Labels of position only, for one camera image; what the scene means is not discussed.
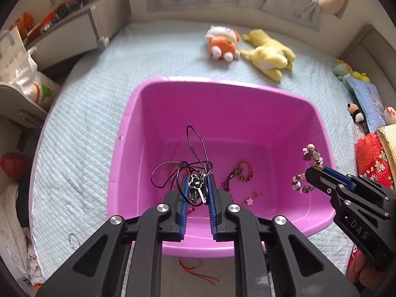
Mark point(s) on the white paper bag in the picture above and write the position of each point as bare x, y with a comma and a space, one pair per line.
12, 55

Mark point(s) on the white flower charm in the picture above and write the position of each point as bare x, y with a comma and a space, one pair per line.
247, 202

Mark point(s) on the red ball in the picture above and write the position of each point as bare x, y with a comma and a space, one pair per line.
15, 165

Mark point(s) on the yellow plush toy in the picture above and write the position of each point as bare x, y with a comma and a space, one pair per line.
266, 52

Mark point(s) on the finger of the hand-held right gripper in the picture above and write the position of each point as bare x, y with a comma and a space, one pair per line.
321, 181
340, 176

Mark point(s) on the shelf clutter of toys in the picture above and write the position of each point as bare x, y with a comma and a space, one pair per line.
62, 9

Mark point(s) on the grey bedside cabinet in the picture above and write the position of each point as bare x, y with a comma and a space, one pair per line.
68, 34

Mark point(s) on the panda plush toy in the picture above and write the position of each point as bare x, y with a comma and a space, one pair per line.
357, 114

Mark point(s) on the small orange white plush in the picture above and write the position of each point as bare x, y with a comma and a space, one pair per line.
390, 114

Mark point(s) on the grey padded bed rail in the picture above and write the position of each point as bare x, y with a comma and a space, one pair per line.
377, 58

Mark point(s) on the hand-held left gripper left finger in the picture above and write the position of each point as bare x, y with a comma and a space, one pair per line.
184, 198

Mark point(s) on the white printed plastic pack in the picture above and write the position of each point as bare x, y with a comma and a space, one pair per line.
37, 86

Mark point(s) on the white crumpled cloth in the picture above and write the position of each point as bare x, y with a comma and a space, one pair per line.
12, 222

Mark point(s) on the orange white plush toy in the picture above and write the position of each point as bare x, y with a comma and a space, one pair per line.
221, 45

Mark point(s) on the green plush toy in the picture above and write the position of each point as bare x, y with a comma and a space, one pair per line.
342, 69

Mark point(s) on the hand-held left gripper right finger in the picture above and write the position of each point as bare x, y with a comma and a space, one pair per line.
212, 204

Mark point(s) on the purple plastic bin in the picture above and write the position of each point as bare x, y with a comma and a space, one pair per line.
232, 123

